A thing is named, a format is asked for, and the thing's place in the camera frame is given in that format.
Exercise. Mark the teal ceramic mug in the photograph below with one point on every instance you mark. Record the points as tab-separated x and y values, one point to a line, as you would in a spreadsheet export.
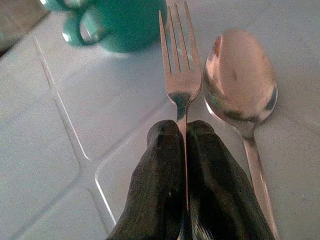
125	22

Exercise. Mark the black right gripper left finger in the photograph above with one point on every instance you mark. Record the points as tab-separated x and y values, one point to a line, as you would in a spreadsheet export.
155	175

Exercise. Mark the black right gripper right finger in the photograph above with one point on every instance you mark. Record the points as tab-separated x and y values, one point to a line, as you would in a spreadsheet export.
217	185

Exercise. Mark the silver metal fork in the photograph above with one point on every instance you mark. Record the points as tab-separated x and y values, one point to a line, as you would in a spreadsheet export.
183	82

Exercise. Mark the silver metal spoon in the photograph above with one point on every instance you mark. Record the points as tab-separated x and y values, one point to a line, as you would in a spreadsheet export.
240	77

